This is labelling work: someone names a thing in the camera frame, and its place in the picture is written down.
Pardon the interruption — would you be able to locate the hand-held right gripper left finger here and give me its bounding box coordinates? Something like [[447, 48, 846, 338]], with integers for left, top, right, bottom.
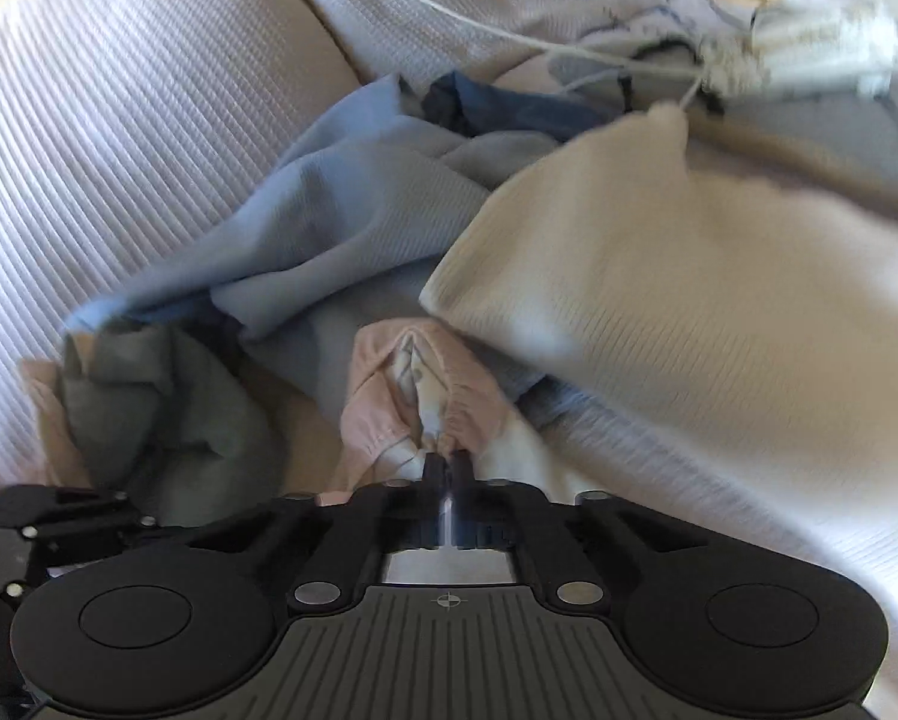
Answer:
[[185, 452, 448, 611]]

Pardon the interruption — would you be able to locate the pink garment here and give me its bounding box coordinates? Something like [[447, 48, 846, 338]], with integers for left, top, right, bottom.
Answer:
[[329, 316, 514, 501]]

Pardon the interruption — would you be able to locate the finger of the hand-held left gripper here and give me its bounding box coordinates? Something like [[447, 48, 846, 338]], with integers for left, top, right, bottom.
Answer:
[[0, 485, 159, 539]]

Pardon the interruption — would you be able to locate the white power strip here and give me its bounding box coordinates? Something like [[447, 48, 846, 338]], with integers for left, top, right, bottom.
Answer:
[[705, 0, 898, 100]]

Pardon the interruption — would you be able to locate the dark blue cloth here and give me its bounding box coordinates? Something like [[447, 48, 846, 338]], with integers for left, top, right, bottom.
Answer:
[[421, 70, 624, 141]]

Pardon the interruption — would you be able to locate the light blue garment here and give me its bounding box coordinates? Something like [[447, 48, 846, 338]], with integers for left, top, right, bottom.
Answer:
[[62, 73, 594, 430]]

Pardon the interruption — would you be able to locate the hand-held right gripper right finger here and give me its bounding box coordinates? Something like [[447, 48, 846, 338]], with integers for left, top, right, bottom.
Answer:
[[449, 451, 721, 608]]

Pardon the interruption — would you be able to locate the cream white sweater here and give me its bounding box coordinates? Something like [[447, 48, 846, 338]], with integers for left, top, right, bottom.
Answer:
[[417, 102, 898, 595]]

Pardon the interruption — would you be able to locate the grey-green cloth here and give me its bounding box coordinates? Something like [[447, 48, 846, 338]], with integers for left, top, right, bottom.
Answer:
[[57, 317, 286, 527]]

